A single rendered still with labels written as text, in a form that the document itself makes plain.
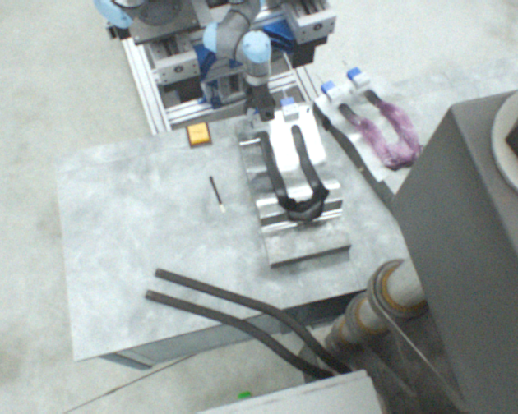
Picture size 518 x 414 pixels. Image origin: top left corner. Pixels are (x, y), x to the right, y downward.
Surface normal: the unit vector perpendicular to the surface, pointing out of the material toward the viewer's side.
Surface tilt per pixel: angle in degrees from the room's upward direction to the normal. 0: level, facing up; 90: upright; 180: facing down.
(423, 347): 0
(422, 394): 0
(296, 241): 0
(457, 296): 90
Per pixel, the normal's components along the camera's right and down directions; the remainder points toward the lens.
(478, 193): -0.97, 0.22
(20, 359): -0.01, -0.37
